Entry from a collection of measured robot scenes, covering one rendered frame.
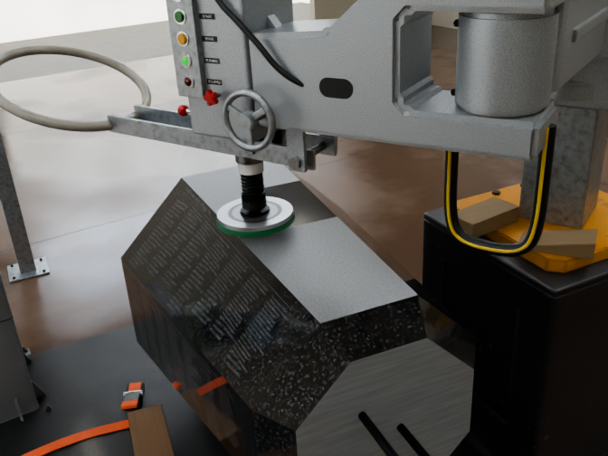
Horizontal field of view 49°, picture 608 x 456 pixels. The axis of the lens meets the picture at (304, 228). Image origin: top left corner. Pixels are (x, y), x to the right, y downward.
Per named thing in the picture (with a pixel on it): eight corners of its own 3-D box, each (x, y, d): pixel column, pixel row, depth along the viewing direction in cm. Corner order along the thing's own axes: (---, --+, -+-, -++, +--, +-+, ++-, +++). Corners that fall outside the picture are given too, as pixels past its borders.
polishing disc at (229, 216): (227, 199, 198) (227, 195, 197) (298, 200, 195) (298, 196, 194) (208, 231, 179) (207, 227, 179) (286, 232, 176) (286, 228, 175)
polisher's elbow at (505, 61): (472, 90, 151) (478, -1, 142) (560, 99, 141) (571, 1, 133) (439, 111, 137) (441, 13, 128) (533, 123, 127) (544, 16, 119)
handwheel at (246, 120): (296, 144, 161) (292, 82, 155) (273, 157, 154) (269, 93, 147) (245, 137, 168) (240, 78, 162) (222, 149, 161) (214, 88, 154)
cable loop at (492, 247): (542, 261, 150) (558, 124, 136) (538, 267, 147) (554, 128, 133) (443, 241, 161) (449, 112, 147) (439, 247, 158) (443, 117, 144)
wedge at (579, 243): (595, 244, 189) (598, 228, 187) (593, 260, 181) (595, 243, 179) (522, 233, 197) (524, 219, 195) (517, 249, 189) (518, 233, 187)
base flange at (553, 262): (556, 183, 240) (558, 170, 238) (679, 234, 200) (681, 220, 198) (445, 213, 222) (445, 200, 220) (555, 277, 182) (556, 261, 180)
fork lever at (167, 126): (343, 150, 175) (343, 132, 173) (306, 175, 160) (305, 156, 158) (146, 117, 207) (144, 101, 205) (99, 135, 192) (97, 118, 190)
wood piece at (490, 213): (492, 211, 213) (494, 196, 210) (518, 221, 205) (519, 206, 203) (447, 228, 203) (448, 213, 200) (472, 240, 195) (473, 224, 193)
